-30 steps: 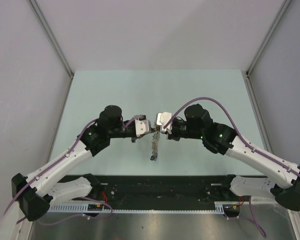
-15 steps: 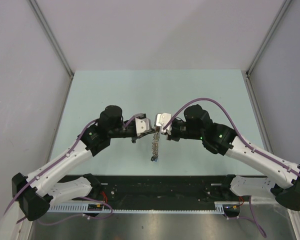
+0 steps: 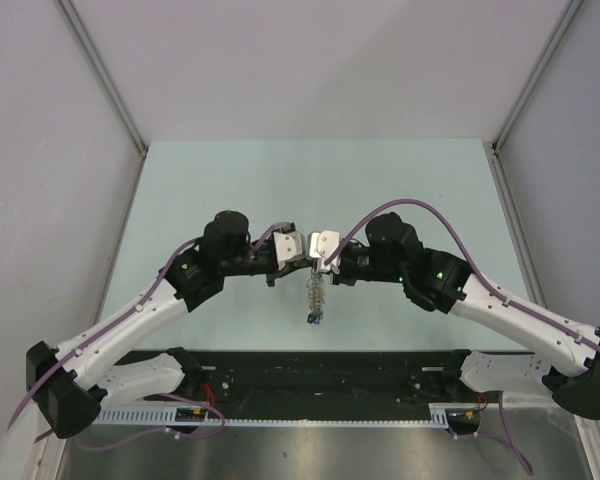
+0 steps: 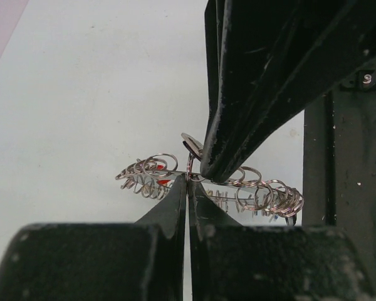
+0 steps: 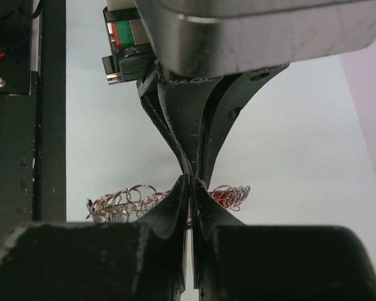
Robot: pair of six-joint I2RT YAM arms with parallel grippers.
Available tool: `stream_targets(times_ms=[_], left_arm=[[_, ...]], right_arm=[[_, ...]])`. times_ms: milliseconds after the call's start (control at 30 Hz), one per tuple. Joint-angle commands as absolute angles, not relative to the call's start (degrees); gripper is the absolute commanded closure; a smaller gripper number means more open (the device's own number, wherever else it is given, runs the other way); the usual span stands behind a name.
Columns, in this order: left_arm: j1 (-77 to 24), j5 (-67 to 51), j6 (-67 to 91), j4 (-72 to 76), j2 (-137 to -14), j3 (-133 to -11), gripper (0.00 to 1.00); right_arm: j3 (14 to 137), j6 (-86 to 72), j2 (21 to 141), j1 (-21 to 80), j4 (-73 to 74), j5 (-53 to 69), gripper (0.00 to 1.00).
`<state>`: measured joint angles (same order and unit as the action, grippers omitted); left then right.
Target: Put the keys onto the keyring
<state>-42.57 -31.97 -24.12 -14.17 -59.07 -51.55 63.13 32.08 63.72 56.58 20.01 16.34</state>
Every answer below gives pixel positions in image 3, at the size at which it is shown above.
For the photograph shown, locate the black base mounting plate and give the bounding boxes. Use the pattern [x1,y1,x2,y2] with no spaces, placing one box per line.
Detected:
[119,349,531,416]

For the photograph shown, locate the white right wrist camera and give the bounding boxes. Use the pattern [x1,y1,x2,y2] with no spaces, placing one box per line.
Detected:
[308,230,341,274]

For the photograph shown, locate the white slotted cable duct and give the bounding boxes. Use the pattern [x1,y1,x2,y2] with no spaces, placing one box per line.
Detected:
[94,403,478,429]

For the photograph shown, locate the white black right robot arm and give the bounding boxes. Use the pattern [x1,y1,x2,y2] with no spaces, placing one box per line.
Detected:
[317,212,600,420]

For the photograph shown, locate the aluminium frame rail left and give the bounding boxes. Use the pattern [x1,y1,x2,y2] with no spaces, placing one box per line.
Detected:
[54,0,149,156]

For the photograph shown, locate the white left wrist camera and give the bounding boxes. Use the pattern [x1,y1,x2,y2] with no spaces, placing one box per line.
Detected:
[272,223,306,270]

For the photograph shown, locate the large metal key organizer ring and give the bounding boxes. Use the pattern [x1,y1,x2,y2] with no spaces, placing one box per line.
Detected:
[305,268,329,325]

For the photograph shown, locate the aluminium frame rail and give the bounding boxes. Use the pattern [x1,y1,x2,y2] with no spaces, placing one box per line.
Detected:
[492,0,589,151]
[54,0,149,156]

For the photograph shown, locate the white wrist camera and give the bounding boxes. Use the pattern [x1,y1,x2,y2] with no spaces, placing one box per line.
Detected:
[308,230,341,274]
[272,223,306,270]

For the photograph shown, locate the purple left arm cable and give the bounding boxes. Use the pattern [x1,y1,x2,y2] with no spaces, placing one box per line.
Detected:
[7,220,296,451]

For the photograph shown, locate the aluminium frame rail right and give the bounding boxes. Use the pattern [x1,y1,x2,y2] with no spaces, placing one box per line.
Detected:
[492,0,589,151]

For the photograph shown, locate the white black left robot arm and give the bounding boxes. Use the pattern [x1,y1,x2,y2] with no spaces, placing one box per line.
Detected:
[24,210,306,439]

